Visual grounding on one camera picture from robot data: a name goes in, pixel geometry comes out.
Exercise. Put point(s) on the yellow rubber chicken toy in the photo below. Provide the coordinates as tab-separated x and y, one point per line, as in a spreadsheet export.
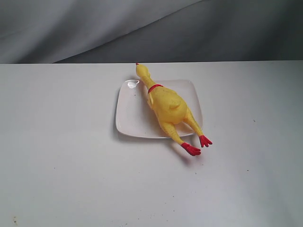
171	109

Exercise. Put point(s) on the white square plate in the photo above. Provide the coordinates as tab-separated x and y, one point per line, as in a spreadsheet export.
135	118

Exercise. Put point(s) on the grey backdrop cloth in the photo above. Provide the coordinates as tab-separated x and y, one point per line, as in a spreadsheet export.
123	31

